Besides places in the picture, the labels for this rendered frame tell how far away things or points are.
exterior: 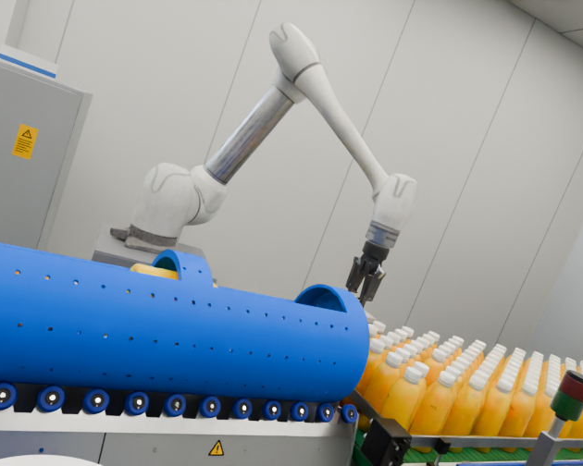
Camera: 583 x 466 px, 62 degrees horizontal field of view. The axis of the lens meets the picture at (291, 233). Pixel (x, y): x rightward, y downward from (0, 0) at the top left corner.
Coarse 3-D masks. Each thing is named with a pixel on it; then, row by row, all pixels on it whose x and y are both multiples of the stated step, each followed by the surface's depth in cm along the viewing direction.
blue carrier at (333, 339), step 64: (0, 256) 74; (64, 256) 100; (192, 256) 99; (0, 320) 72; (64, 320) 77; (128, 320) 82; (192, 320) 88; (256, 320) 96; (320, 320) 105; (64, 384) 84; (128, 384) 88; (192, 384) 93; (256, 384) 99; (320, 384) 106
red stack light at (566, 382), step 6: (564, 378) 113; (570, 378) 111; (564, 384) 112; (570, 384) 111; (576, 384) 110; (582, 384) 110; (564, 390) 112; (570, 390) 111; (576, 390) 110; (582, 390) 110; (570, 396) 111; (576, 396) 110; (582, 396) 110
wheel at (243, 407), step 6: (234, 402) 102; (240, 402) 102; (246, 402) 103; (234, 408) 101; (240, 408) 102; (246, 408) 103; (252, 408) 103; (234, 414) 101; (240, 414) 101; (246, 414) 102
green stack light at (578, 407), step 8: (560, 392) 113; (552, 400) 114; (560, 400) 112; (568, 400) 111; (576, 400) 110; (552, 408) 113; (560, 408) 112; (568, 408) 111; (576, 408) 110; (568, 416) 111; (576, 416) 111
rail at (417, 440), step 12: (420, 444) 118; (432, 444) 120; (456, 444) 125; (468, 444) 127; (480, 444) 130; (492, 444) 133; (504, 444) 136; (516, 444) 138; (528, 444) 142; (564, 444) 152; (576, 444) 156
